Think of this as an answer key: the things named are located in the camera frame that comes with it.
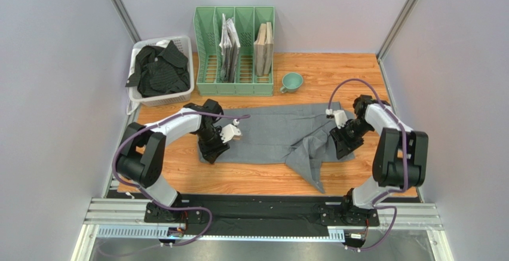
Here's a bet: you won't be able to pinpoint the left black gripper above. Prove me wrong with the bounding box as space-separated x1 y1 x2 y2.
195 127 230 165

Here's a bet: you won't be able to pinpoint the grey long sleeve shirt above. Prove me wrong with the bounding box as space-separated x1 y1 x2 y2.
216 103 355 193

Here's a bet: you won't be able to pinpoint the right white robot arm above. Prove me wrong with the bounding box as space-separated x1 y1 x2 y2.
326 95 428 225

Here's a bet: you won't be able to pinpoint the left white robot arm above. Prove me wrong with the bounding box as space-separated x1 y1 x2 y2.
112 99 229 222

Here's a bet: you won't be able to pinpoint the teal cup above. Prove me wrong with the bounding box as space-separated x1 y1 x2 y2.
280 72 303 94

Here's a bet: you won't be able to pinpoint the black striped shirt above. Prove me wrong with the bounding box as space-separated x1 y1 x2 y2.
125 40 191 98

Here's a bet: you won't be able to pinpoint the grey magazines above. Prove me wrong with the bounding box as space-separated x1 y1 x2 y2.
219 14 241 83

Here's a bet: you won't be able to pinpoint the white laundry basket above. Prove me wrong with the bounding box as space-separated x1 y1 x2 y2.
125 36 194 112

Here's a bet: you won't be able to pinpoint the brown books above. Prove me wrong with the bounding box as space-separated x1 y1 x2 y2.
253 22 274 76

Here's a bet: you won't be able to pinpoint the green file organizer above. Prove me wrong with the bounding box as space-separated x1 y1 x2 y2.
193 6 275 96

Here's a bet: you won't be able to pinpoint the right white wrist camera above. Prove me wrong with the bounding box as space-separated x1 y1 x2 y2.
326 109 348 128

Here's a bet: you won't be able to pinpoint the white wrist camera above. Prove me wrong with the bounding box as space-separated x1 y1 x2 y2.
326 109 348 128
220 119 243 143

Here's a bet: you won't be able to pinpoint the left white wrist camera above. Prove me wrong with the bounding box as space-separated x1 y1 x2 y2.
220 119 243 143

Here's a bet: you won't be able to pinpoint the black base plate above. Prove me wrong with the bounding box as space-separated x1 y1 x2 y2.
134 194 380 237

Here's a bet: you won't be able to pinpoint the aluminium frame rail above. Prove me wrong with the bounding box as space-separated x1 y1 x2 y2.
84 199 444 242

